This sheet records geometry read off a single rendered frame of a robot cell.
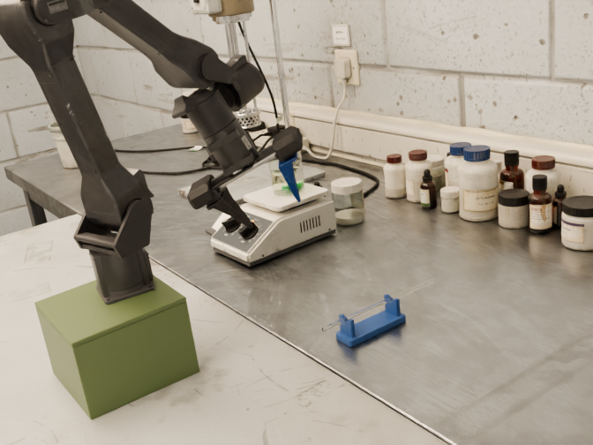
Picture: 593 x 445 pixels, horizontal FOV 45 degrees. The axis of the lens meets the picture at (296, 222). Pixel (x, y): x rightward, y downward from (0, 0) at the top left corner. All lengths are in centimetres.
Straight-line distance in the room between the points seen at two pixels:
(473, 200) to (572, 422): 60
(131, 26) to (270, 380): 47
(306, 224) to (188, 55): 44
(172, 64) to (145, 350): 37
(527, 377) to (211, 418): 37
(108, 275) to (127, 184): 12
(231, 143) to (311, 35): 95
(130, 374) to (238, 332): 19
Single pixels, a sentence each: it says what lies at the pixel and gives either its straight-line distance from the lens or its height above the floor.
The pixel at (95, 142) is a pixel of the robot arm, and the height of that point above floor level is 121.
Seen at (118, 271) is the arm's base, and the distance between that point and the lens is 94.
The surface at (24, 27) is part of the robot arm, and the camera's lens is 85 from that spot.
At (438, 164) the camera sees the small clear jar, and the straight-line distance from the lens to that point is 152.
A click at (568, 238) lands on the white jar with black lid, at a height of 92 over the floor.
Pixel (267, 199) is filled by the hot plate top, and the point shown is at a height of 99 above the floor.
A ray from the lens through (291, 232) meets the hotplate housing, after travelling 128.
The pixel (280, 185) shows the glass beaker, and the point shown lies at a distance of 131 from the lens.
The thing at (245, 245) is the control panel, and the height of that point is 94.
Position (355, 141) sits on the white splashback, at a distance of 180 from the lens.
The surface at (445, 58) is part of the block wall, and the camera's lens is 159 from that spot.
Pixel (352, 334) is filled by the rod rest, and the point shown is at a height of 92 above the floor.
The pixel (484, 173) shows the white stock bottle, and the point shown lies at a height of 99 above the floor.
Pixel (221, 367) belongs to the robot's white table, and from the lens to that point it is 97.
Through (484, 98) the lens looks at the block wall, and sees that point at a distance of 153.
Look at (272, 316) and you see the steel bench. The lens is 107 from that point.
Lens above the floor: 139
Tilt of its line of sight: 20 degrees down
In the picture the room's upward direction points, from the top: 7 degrees counter-clockwise
